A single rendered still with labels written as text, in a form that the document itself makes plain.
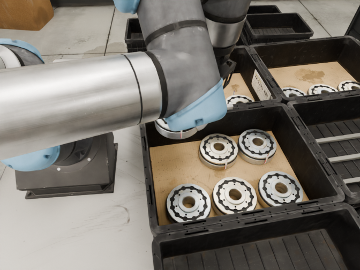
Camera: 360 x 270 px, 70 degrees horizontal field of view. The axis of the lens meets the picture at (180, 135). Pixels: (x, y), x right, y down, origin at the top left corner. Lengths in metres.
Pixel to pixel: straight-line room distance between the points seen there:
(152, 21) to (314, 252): 0.56
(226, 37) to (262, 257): 0.44
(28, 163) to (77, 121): 0.36
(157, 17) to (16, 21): 3.27
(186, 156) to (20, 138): 0.53
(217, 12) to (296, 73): 0.73
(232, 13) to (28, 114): 0.28
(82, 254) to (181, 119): 0.57
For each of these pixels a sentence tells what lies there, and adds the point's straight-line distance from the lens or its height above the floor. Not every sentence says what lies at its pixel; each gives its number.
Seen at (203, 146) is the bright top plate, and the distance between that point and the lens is 0.70.
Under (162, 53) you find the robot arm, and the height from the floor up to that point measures 1.26.
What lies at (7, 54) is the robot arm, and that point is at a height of 1.15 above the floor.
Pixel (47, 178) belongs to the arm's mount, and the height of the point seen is 0.78.
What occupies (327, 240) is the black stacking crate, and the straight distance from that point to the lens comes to 0.69.
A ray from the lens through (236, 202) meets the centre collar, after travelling 0.61.
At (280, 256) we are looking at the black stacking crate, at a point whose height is 0.83.
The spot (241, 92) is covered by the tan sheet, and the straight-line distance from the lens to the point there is 0.92.
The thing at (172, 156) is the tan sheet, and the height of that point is 0.83.
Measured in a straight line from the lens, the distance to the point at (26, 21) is 3.46.
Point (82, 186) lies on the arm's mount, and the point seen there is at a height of 0.75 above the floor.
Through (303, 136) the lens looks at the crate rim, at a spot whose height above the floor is 0.93.
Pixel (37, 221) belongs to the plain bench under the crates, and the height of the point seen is 0.70.
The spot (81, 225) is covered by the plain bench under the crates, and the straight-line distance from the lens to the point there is 0.81.
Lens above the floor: 1.41
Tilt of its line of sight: 49 degrees down
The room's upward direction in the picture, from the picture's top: straight up
